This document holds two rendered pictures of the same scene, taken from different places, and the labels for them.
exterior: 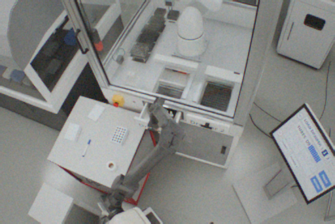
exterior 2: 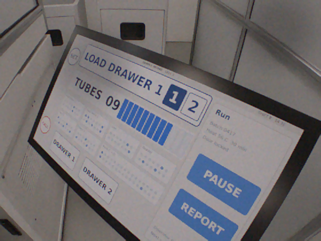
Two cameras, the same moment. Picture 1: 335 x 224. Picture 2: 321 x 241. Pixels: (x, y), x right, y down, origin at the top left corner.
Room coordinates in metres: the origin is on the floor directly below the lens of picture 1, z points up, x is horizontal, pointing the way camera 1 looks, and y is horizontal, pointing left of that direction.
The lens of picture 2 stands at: (0.13, -0.62, 1.35)
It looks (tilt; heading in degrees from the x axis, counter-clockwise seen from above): 40 degrees down; 319
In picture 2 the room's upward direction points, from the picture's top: 4 degrees clockwise
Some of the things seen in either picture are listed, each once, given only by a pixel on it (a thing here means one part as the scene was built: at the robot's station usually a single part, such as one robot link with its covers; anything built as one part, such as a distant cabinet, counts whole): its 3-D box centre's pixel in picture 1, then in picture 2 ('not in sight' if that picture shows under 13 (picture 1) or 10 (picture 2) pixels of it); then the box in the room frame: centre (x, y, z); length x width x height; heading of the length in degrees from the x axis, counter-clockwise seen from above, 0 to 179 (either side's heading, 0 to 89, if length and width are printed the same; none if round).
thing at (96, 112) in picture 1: (96, 112); not in sight; (1.07, 0.53, 0.77); 0.13 x 0.09 x 0.02; 143
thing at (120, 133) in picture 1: (119, 135); not in sight; (0.85, 0.36, 0.78); 0.12 x 0.08 x 0.04; 153
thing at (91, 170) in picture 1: (110, 157); not in sight; (0.86, 0.54, 0.38); 0.62 x 0.58 x 0.76; 62
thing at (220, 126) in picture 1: (207, 124); not in sight; (0.78, -0.24, 0.87); 0.29 x 0.02 x 0.11; 62
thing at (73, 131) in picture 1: (72, 133); not in sight; (0.92, 0.71, 0.79); 0.13 x 0.09 x 0.05; 157
